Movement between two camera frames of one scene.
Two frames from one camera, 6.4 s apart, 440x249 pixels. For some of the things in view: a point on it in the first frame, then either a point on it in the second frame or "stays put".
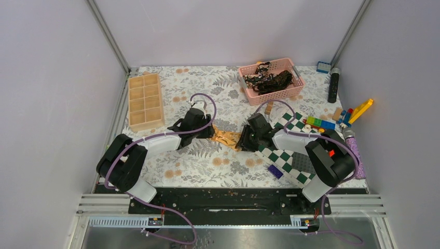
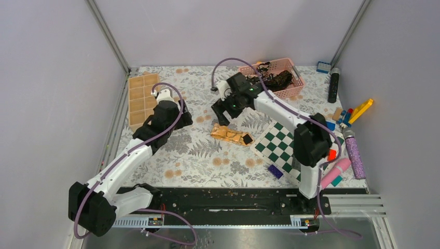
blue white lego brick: [323, 67] stays put
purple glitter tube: [349, 135] stays put
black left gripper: [208, 133] → [186, 120]
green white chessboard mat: [280, 160] stays put
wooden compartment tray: [145, 108] stays put
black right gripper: [244, 142] → [220, 106]
